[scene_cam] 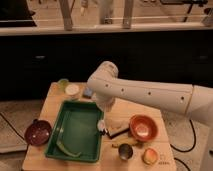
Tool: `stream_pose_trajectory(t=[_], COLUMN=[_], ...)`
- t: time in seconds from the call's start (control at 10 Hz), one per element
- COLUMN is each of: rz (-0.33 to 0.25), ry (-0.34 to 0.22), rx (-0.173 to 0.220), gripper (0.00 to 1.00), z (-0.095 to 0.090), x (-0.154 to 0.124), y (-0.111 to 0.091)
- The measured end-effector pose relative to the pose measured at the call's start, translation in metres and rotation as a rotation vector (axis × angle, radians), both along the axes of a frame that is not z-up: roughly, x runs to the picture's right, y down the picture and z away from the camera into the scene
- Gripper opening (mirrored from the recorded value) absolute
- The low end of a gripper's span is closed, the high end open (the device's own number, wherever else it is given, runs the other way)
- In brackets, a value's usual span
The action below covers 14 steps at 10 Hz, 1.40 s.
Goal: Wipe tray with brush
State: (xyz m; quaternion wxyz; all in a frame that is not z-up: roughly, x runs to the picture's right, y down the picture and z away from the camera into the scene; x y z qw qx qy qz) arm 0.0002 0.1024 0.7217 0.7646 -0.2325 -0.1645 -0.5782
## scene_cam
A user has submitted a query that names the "green plastic tray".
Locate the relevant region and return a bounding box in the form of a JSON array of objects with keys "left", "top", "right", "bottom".
[{"left": 45, "top": 101, "right": 103, "bottom": 163}]

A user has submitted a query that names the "white handled dish brush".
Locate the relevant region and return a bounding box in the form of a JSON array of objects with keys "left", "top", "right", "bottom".
[{"left": 97, "top": 113, "right": 106, "bottom": 135}]

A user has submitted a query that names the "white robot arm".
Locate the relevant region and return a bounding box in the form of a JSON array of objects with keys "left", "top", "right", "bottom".
[{"left": 87, "top": 61, "right": 213, "bottom": 171}]

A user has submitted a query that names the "black wooden scrub brush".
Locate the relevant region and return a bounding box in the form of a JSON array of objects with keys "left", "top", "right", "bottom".
[{"left": 107, "top": 120, "right": 129, "bottom": 139}]

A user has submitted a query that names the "blue sponge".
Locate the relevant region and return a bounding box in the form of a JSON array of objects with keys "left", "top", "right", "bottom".
[{"left": 83, "top": 87, "right": 93, "bottom": 98}]

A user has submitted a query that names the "yellow banana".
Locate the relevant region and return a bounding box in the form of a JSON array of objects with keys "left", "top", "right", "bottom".
[{"left": 112, "top": 138, "right": 140, "bottom": 148}]

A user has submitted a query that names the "orange bowl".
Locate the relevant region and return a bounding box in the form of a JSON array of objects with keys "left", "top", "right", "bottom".
[{"left": 129, "top": 115, "right": 158, "bottom": 142}]

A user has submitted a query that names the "wooden table board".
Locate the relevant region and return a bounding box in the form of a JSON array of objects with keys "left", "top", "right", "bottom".
[{"left": 21, "top": 81, "right": 178, "bottom": 171}]

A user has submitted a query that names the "small metal cup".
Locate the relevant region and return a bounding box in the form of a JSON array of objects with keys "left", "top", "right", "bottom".
[{"left": 118, "top": 144, "right": 133, "bottom": 160}]

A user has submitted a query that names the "dark red bowl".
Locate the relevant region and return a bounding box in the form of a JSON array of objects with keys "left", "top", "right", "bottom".
[{"left": 24, "top": 120, "right": 52, "bottom": 146}]

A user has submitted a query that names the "black cable right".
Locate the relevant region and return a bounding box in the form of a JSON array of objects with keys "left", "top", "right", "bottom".
[{"left": 170, "top": 119, "right": 197, "bottom": 171}]

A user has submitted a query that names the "black cable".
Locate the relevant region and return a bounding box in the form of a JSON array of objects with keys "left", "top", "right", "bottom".
[
  {"left": 170, "top": 119, "right": 197, "bottom": 171},
  {"left": 0, "top": 112, "right": 28, "bottom": 144}
]

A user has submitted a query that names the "black cable left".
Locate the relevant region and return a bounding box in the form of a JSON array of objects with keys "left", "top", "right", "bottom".
[{"left": 0, "top": 112, "right": 28, "bottom": 144}]

